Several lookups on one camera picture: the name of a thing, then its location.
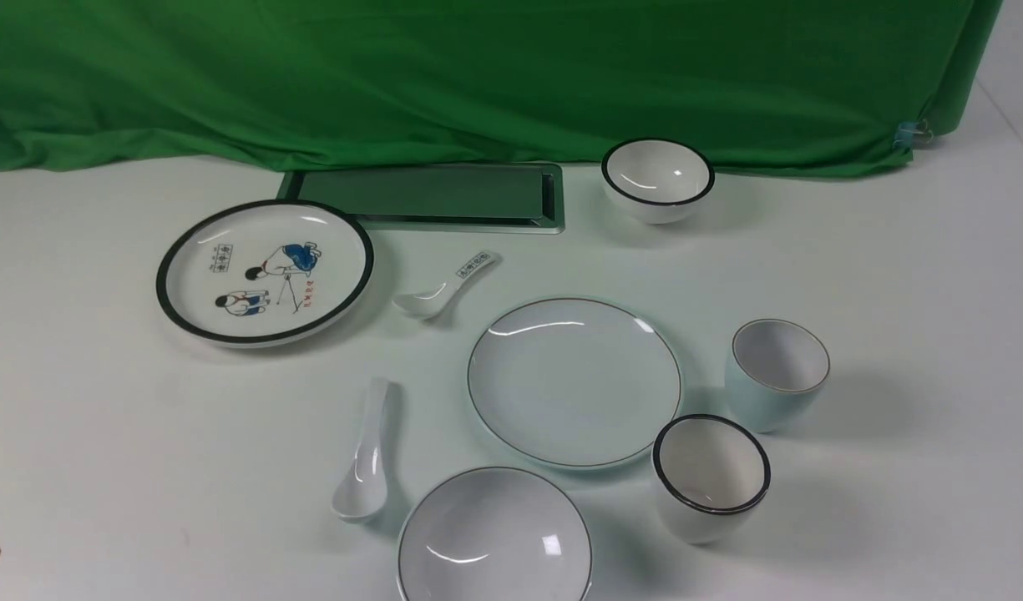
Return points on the pale blue wide bowl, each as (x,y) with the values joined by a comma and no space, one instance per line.
(495,533)

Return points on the plain white ceramic spoon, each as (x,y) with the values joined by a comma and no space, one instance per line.
(362,494)

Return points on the pale blue ceramic cup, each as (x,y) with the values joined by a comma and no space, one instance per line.
(773,371)

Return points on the pale blue flat plate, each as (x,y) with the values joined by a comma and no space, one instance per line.
(574,383)

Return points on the small black-rimmed white bowl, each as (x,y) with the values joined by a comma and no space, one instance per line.
(656,181)

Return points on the black-rimmed illustrated white plate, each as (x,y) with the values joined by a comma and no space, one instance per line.
(265,273)

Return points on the black-rimmed white cup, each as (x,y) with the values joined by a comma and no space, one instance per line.
(710,476)

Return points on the green backdrop cloth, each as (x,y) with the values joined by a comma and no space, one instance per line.
(782,88)

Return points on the blue binder clip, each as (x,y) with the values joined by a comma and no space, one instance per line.
(913,134)

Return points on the white spoon with printed handle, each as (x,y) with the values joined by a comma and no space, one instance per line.
(430,303)

